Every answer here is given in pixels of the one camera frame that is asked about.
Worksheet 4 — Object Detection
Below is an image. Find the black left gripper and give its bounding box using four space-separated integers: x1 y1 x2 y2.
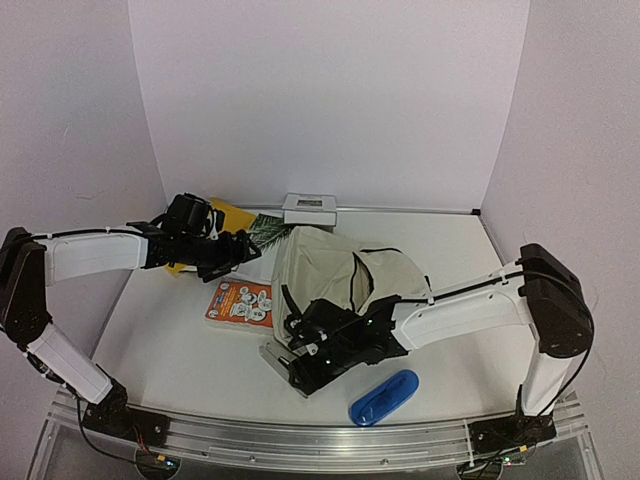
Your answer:
179 228 260 283

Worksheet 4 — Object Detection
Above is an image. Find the silver black stapler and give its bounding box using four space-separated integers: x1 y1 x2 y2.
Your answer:
259 341 307 398

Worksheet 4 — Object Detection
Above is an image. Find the beige canvas student bag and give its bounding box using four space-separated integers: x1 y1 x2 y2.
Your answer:
271 226 431 344

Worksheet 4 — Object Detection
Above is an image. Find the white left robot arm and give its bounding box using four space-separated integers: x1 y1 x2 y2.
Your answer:
1 193 261 435

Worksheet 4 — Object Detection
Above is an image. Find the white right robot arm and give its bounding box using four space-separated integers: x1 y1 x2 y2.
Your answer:
273 243 594 453

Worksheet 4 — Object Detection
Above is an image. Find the dark Three Days book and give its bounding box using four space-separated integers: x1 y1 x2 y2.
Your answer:
249 213 294 255

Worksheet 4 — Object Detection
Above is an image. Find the yellow hardcover book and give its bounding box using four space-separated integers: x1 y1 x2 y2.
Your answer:
164 196 256 276

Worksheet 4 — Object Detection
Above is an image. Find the white box with photo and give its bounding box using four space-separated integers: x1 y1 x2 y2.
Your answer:
282 193 337 227

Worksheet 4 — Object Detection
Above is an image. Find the blue pencil case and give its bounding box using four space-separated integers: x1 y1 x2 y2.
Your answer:
349 369 420 427

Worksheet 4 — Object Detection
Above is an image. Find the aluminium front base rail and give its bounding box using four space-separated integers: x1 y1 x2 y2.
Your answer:
47 384 591 464

